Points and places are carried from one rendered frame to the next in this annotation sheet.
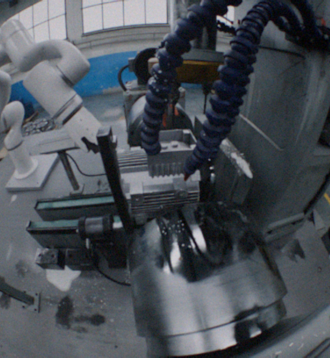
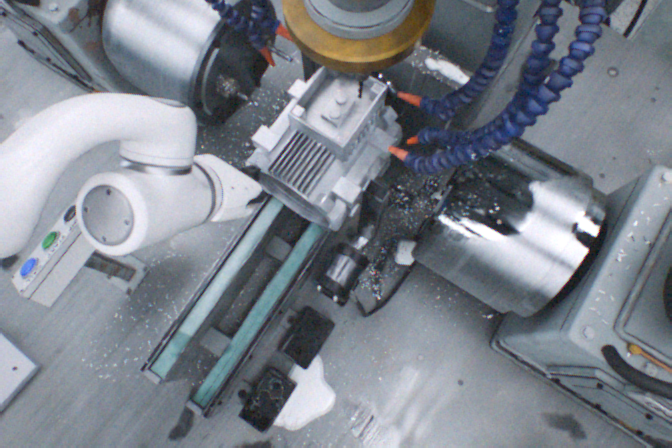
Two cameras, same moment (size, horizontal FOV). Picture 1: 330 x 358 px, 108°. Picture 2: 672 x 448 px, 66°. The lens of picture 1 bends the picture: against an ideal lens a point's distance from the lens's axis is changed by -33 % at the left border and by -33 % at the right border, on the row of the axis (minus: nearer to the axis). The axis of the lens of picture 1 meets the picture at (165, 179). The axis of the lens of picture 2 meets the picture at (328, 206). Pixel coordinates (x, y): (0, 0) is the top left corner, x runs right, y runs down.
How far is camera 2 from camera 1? 0.57 m
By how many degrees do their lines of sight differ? 38
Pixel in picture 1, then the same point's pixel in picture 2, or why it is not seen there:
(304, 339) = (645, 213)
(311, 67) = not seen: outside the picture
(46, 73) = (164, 196)
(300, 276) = (580, 107)
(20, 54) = (14, 231)
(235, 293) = (557, 215)
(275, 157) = (479, 20)
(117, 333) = (442, 365)
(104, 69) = not seen: outside the picture
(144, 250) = (459, 239)
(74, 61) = (186, 132)
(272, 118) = not seen: outside the picture
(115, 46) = not seen: outside the picture
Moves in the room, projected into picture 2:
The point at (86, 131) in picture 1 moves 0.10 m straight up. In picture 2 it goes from (249, 191) to (234, 165)
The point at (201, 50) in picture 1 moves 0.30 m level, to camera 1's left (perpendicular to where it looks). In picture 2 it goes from (403, 7) to (211, 204)
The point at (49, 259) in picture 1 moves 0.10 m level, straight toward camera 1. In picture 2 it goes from (279, 396) to (329, 370)
